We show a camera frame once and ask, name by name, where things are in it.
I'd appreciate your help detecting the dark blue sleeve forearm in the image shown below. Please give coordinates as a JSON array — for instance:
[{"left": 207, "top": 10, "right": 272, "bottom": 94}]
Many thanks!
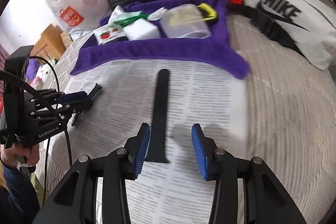
[{"left": 1, "top": 165, "right": 40, "bottom": 223}]

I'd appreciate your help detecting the wooden cabinet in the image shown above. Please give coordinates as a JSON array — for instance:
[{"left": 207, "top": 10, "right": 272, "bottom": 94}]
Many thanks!
[{"left": 30, "top": 24, "right": 66, "bottom": 61}]

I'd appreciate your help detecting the green foil sachet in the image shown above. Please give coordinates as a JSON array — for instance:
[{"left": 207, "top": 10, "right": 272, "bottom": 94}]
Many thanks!
[{"left": 112, "top": 13, "right": 149, "bottom": 28}]

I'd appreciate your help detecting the purple fleece towel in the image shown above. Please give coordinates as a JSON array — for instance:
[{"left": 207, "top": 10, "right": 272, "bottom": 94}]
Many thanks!
[{"left": 70, "top": 0, "right": 249, "bottom": 79}]

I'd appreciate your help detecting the black rubber watch strap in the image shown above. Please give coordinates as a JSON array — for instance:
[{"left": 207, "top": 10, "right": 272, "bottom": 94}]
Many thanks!
[{"left": 144, "top": 68, "right": 171, "bottom": 164}]

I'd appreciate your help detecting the white plush toy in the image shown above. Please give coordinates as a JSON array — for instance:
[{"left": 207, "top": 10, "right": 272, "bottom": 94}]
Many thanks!
[{"left": 30, "top": 63, "right": 53, "bottom": 90}]

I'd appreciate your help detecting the clear bag with yellow sponge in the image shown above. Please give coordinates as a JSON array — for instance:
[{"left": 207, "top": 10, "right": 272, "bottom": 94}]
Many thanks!
[{"left": 159, "top": 4, "right": 211, "bottom": 39}]

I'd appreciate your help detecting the white Miniso plastic bag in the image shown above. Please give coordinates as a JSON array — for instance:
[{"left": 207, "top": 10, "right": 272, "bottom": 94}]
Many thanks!
[{"left": 45, "top": 0, "right": 110, "bottom": 40}]

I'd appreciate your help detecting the person's left hand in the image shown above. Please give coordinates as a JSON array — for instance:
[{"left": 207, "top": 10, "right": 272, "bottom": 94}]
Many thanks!
[{"left": 1, "top": 143, "right": 39, "bottom": 168}]

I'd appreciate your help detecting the white tomato print sachet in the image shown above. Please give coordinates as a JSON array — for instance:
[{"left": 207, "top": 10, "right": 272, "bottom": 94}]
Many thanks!
[{"left": 93, "top": 23, "right": 126, "bottom": 46}]

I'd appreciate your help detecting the newspaper sheet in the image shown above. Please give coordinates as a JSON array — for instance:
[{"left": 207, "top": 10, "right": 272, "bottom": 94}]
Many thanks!
[{"left": 46, "top": 60, "right": 248, "bottom": 223}]

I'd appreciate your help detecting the white foam sponge block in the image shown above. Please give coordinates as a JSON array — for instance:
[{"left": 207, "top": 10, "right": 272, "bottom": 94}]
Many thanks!
[{"left": 123, "top": 18, "right": 161, "bottom": 40}]

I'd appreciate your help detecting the white plastic wrap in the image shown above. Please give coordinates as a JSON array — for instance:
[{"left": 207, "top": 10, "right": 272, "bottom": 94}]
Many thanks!
[{"left": 147, "top": 7, "right": 168, "bottom": 22}]

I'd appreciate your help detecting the black cable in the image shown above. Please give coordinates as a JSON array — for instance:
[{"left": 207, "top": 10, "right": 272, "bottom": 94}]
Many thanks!
[{"left": 0, "top": 56, "right": 73, "bottom": 208}]

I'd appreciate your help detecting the yellow black carabiner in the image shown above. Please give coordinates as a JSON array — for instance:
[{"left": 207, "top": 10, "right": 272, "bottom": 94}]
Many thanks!
[{"left": 197, "top": 3, "right": 218, "bottom": 23}]

